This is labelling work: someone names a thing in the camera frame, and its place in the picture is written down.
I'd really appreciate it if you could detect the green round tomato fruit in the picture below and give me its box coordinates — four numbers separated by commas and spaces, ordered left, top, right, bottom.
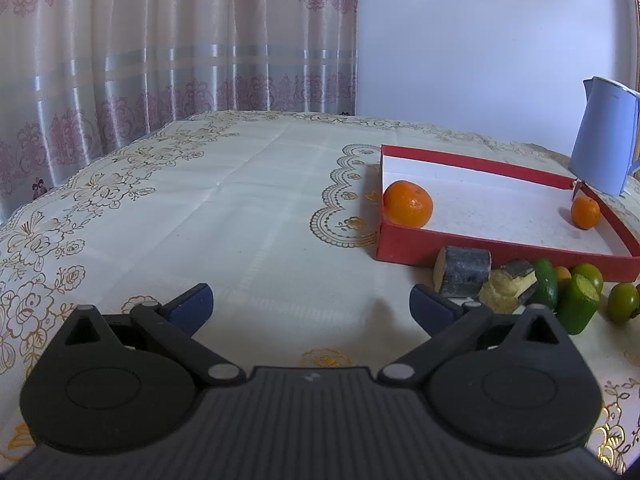
606, 283, 639, 325

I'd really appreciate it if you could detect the dark sugarcane piece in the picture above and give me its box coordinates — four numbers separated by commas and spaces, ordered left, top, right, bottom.
433, 246, 491, 298

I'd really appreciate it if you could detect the peeled sugarcane piece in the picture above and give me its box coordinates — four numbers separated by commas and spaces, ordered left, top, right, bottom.
477, 260, 538, 314

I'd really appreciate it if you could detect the red cardboard box tray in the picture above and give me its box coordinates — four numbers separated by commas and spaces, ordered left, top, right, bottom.
375, 145, 639, 282

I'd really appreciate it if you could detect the green yellow fruit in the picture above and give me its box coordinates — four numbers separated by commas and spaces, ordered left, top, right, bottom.
572, 263, 604, 294

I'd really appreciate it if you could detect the pink patterned curtain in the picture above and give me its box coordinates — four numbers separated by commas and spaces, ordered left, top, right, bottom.
1, 0, 358, 217

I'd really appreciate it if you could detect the cream floral tablecloth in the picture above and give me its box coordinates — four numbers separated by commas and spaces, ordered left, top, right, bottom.
0, 109, 640, 476

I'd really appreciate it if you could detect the small yellow kumquat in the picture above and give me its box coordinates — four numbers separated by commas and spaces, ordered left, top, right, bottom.
553, 266, 572, 295

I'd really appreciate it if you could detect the large orange tangerine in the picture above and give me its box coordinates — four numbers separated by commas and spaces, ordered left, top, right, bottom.
383, 180, 434, 229

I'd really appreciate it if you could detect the green avocado-like fruit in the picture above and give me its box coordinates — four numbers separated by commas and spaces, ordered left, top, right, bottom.
529, 259, 559, 311

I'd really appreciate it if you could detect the small orange tangerine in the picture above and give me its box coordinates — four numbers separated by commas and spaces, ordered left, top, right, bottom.
570, 195, 601, 231

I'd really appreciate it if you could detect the blue electric kettle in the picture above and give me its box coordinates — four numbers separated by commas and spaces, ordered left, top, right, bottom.
570, 76, 639, 196

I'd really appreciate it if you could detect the green cucumber piece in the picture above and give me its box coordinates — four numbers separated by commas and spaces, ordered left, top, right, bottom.
556, 274, 600, 335

